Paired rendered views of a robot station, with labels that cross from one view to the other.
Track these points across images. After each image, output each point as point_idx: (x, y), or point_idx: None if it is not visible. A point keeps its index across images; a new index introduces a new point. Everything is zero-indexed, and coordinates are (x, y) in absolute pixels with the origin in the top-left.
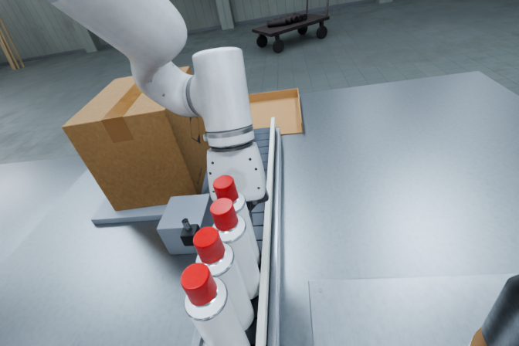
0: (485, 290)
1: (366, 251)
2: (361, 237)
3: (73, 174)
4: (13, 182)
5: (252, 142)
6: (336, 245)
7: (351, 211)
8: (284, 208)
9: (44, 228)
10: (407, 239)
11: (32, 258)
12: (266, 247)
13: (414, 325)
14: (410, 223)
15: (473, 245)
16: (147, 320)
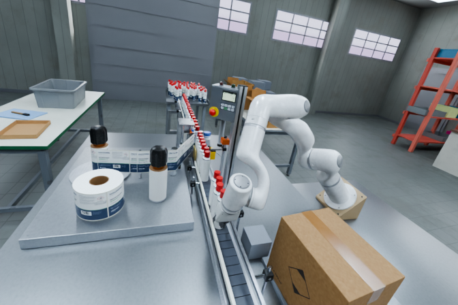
0: (133, 223)
1: (168, 248)
2: (169, 255)
3: (400, 294)
4: (433, 280)
5: (222, 210)
6: (181, 250)
7: (171, 273)
8: (211, 271)
9: None
10: (146, 257)
11: None
12: (211, 221)
13: (161, 213)
14: (140, 267)
15: (116, 256)
16: (248, 217)
